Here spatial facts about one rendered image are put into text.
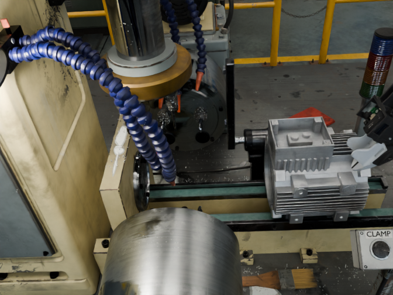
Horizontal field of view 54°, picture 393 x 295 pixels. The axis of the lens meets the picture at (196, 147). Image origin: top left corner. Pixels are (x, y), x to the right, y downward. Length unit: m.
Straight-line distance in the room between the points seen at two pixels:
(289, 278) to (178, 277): 0.47
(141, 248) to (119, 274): 0.05
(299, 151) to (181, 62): 0.31
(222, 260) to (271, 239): 0.37
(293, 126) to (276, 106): 0.63
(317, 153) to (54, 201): 0.53
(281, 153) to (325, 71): 1.00
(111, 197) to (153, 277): 0.23
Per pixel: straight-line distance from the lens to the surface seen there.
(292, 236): 1.01
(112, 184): 0.77
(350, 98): 1.63
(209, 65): 1.12
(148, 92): 0.68
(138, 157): 0.90
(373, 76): 1.18
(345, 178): 0.88
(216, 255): 0.65
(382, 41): 1.13
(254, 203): 1.05
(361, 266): 0.78
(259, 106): 1.54
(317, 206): 0.90
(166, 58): 0.70
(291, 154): 0.83
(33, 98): 0.75
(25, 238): 0.88
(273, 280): 1.01
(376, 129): 0.78
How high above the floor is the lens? 1.68
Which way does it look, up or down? 41 degrees down
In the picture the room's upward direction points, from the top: 5 degrees counter-clockwise
